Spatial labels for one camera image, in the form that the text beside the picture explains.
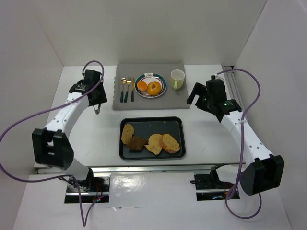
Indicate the gold knife green handle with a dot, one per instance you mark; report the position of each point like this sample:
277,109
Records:
132,90

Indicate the aluminium rail front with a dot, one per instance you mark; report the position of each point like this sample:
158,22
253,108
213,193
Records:
154,168

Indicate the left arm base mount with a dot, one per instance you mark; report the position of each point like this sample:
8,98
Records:
98,191

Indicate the dark brown bread piece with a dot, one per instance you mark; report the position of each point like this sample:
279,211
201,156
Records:
136,143

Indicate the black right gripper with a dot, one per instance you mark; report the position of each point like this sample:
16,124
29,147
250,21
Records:
200,96

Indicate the gold fork green handle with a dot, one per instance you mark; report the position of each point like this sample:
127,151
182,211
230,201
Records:
128,82

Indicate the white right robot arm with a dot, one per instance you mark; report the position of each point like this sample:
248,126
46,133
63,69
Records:
263,169

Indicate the seeded bread slice left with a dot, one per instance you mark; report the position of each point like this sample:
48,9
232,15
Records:
127,133

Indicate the aluminium rail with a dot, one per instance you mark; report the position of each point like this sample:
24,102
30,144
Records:
154,168
230,81

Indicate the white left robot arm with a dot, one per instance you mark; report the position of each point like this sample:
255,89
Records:
51,144

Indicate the orange glazed donut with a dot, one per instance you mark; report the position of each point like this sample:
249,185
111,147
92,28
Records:
154,88

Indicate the grey placemat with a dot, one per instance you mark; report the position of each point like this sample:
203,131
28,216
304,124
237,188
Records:
171,99

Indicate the black tray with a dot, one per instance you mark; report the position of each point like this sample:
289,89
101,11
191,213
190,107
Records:
146,126

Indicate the small orange bread roll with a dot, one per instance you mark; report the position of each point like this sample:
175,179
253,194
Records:
142,86

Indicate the aluminium rail right side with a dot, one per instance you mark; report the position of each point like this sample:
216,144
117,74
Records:
230,81

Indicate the seeded bread slice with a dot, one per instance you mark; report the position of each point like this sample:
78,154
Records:
169,144
153,145
127,133

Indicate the gold spoon green handle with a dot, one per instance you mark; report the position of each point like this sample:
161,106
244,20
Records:
123,81

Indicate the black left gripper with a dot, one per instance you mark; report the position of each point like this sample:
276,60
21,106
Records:
99,97

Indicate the seeded bread slice centre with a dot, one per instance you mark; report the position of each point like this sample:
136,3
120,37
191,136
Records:
153,145

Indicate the seeded bread slice right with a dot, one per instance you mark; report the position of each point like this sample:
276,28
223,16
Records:
169,144

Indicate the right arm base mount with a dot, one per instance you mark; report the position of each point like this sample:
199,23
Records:
209,187

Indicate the light green mug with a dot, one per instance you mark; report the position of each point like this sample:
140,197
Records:
177,79

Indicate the white plate teal red rim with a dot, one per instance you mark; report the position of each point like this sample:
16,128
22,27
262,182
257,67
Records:
150,77

